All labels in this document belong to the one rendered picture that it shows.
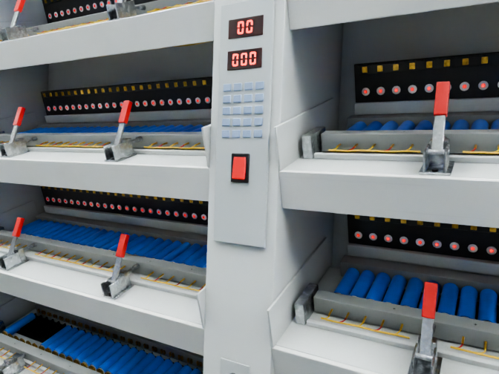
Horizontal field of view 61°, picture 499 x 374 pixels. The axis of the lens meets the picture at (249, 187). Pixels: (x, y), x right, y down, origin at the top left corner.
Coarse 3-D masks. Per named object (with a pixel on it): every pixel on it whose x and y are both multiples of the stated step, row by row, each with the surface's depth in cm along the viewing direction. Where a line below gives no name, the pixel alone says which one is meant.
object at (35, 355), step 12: (0, 336) 86; (12, 348) 82; (24, 348) 81; (36, 348) 81; (36, 360) 79; (48, 360) 77; (60, 360) 76; (60, 372) 75; (72, 372) 73; (84, 372) 73; (96, 372) 72
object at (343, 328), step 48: (384, 240) 59; (432, 240) 55; (480, 240) 52; (288, 288) 51; (336, 288) 55; (384, 288) 54; (432, 288) 43; (480, 288) 51; (288, 336) 50; (336, 336) 49; (384, 336) 47; (432, 336) 44; (480, 336) 44
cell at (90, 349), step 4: (100, 340) 81; (104, 340) 82; (92, 344) 80; (96, 344) 80; (100, 344) 81; (88, 348) 79; (92, 348) 79; (96, 348) 80; (84, 352) 78; (88, 352) 78; (92, 352) 79; (80, 356) 77; (84, 356) 78; (80, 360) 77; (80, 364) 77
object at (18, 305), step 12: (12, 300) 94; (24, 300) 96; (0, 312) 92; (12, 312) 94; (24, 312) 96; (36, 312) 97; (0, 324) 90; (12, 324) 94; (24, 336) 89; (0, 360) 82; (24, 372) 78; (36, 372) 78
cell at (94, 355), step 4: (108, 340) 81; (104, 344) 80; (108, 344) 80; (112, 344) 80; (100, 348) 79; (104, 348) 79; (108, 348) 80; (96, 352) 78; (100, 352) 78; (88, 356) 77; (92, 356) 77; (96, 356) 77; (84, 360) 76; (88, 360) 76; (92, 360) 77; (88, 364) 76
